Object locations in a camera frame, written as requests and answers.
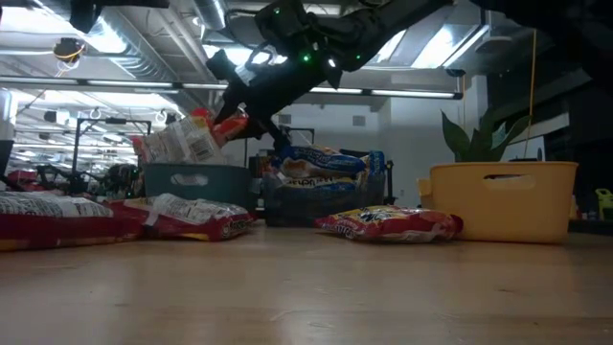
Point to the orange Maruchan noodle packet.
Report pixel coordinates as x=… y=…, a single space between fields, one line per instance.
x=230 y=129
x=182 y=144

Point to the grey-brown plastic bin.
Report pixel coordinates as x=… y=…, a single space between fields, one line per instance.
x=325 y=206

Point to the yellow-orange plastic bin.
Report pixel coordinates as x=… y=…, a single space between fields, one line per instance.
x=503 y=211

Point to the yellow-green object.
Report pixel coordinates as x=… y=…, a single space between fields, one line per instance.
x=604 y=206

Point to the background robot workstation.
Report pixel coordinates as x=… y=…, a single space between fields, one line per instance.
x=75 y=153

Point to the long ceiling light strip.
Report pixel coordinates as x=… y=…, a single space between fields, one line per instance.
x=129 y=84

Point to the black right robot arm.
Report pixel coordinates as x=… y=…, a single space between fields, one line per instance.
x=383 y=29

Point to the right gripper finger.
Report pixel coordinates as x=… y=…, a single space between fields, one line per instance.
x=232 y=108
x=275 y=134

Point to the snake plant in white pot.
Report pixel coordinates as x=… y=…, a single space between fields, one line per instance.
x=471 y=144

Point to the wall vent grille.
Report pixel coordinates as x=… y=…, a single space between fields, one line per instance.
x=285 y=120
x=359 y=121

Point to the blue Maruchan noodle packet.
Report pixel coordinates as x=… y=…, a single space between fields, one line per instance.
x=321 y=160
x=376 y=163
x=316 y=183

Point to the ceiling light panel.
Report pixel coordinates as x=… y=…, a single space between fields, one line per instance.
x=388 y=48
x=107 y=40
x=450 y=48

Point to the silver round ventilation duct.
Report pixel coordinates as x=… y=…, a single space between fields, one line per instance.
x=211 y=12

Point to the black stand post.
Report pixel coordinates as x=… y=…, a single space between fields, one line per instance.
x=390 y=182

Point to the teal plastic bin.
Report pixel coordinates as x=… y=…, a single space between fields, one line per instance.
x=230 y=184

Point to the red Maruchan noodle packet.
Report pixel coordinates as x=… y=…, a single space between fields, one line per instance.
x=57 y=225
x=191 y=215
x=383 y=223

